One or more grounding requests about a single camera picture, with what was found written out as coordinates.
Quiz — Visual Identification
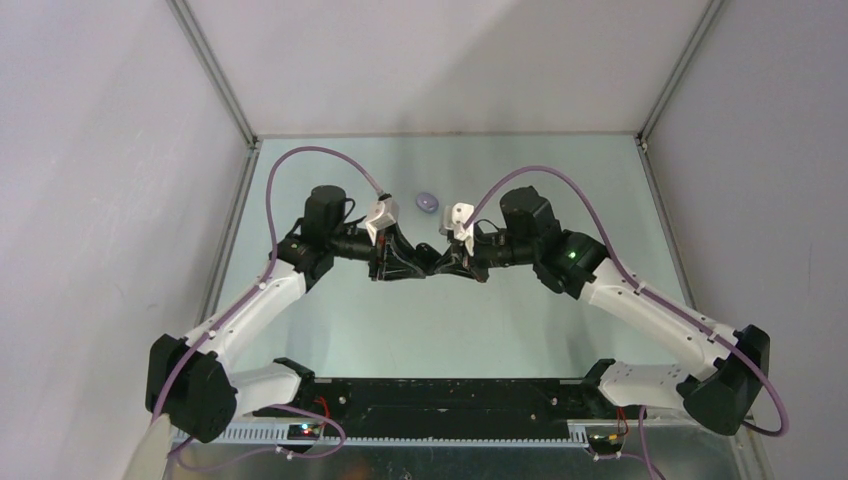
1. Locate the aluminium frame rail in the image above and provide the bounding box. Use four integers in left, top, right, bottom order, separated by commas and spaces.
165, 0, 261, 193

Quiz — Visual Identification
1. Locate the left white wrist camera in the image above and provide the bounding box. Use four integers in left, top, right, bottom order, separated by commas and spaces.
364, 193, 399, 245

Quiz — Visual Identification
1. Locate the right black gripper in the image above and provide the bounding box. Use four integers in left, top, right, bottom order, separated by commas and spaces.
435, 224, 538, 283

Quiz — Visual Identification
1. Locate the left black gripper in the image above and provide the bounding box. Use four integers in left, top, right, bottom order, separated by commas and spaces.
328, 223, 426, 283

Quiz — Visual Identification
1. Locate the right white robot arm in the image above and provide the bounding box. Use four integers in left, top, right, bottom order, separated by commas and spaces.
435, 187, 770, 436

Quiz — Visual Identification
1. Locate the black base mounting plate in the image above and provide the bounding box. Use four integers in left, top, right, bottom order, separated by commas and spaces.
291, 378, 639, 441

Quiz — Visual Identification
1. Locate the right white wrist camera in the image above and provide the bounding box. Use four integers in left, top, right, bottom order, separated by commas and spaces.
439, 203, 475, 256

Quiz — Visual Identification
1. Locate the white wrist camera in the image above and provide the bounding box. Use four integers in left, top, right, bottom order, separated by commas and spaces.
364, 193, 399, 245
439, 203, 475, 256

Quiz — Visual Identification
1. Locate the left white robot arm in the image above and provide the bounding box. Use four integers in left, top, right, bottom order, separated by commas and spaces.
145, 185, 399, 443

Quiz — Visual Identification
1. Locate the purple earbud charging case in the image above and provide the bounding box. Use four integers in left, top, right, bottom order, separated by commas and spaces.
415, 192, 440, 214

